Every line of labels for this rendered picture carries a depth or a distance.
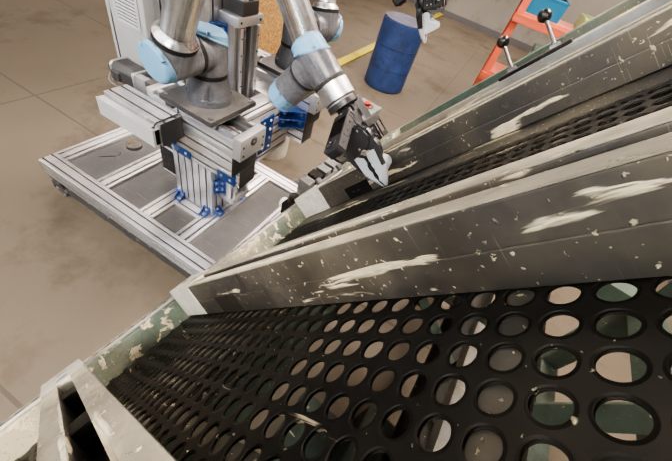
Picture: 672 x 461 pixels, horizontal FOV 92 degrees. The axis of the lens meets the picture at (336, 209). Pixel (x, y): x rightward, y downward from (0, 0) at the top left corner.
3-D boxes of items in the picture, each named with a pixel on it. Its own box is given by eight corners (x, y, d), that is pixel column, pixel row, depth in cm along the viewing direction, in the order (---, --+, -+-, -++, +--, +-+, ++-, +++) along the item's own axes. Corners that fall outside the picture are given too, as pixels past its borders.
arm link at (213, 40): (236, 72, 107) (237, 29, 98) (206, 83, 98) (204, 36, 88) (208, 57, 109) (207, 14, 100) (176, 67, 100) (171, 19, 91)
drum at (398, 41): (406, 86, 434) (432, 23, 380) (395, 99, 397) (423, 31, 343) (371, 70, 441) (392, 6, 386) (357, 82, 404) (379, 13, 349)
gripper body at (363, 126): (391, 134, 74) (364, 88, 72) (373, 147, 69) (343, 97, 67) (367, 148, 80) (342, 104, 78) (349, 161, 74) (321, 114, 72)
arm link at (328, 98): (332, 78, 66) (309, 99, 72) (343, 98, 67) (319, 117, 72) (351, 71, 71) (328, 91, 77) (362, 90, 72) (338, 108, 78)
